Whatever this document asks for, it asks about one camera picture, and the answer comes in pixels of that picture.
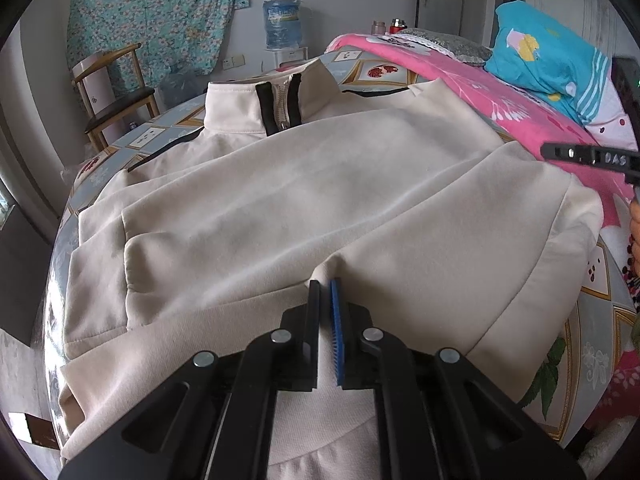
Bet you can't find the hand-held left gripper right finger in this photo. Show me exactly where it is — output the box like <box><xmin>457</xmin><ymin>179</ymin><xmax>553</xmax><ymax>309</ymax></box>
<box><xmin>329</xmin><ymin>277</ymin><xmax>586</xmax><ymax>480</ymax></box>

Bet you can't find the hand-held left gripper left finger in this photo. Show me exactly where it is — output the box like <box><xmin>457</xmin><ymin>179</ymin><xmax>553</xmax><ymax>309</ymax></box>
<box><xmin>60</xmin><ymin>280</ymin><xmax>321</xmax><ymax>480</ymax></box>

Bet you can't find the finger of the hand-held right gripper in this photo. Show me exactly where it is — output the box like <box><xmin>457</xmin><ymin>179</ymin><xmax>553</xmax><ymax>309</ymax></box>
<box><xmin>541</xmin><ymin>142</ymin><xmax>629</xmax><ymax>169</ymax></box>

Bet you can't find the cream zip jacket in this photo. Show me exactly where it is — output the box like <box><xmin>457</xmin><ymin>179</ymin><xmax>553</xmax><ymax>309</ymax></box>
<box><xmin>57</xmin><ymin>57</ymin><xmax>606</xmax><ymax>480</ymax></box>

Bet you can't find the person's right hand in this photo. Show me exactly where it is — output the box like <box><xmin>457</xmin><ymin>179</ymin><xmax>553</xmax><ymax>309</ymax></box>
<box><xmin>629</xmin><ymin>195</ymin><xmax>640</xmax><ymax>281</ymax></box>

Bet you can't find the pink floral blanket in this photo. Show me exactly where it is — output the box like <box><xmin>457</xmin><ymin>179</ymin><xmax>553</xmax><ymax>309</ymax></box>
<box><xmin>325</xmin><ymin>32</ymin><xmax>640</xmax><ymax>461</ymax></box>

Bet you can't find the blue cartoon pillow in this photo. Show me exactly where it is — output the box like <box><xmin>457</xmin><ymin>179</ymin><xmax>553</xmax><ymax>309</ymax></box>
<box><xmin>484</xmin><ymin>1</ymin><xmax>640</xmax><ymax>141</ymax></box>

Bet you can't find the grey lace-edged cushion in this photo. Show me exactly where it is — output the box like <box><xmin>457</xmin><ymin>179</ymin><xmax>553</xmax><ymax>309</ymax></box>
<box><xmin>397</xmin><ymin>27</ymin><xmax>493</xmax><ymax>63</ymax></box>

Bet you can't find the white water dispenser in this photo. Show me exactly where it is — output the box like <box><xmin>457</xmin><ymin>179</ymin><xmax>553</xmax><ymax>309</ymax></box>
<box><xmin>265</xmin><ymin>46</ymin><xmax>310</xmax><ymax>68</ymax></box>

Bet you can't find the translucent plastic bag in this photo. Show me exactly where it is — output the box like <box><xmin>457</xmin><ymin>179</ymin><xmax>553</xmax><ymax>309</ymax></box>
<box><xmin>159</xmin><ymin>66</ymin><xmax>208</xmax><ymax>111</ymax></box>

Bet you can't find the wooden chair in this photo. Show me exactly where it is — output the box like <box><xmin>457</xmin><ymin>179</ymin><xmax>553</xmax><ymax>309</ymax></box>
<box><xmin>71</xmin><ymin>42</ymin><xmax>161</xmax><ymax>153</ymax></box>

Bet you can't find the blue water bottle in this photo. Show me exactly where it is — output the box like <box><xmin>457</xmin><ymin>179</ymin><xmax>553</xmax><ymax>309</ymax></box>
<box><xmin>262</xmin><ymin>0</ymin><xmax>306</xmax><ymax>51</ymax></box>

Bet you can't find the brown cardboard piece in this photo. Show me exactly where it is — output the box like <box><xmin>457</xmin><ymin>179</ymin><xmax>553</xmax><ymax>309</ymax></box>
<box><xmin>9</xmin><ymin>411</ymin><xmax>63</xmax><ymax>450</ymax></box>

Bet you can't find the white box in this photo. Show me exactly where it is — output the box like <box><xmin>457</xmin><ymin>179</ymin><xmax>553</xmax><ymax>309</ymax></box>
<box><xmin>74</xmin><ymin>55</ymin><xmax>113</xmax><ymax>118</ymax></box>

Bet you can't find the teal floral hanging cloth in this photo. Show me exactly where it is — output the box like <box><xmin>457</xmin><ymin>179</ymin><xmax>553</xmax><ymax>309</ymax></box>
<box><xmin>66</xmin><ymin>0</ymin><xmax>249</xmax><ymax>88</ymax></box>

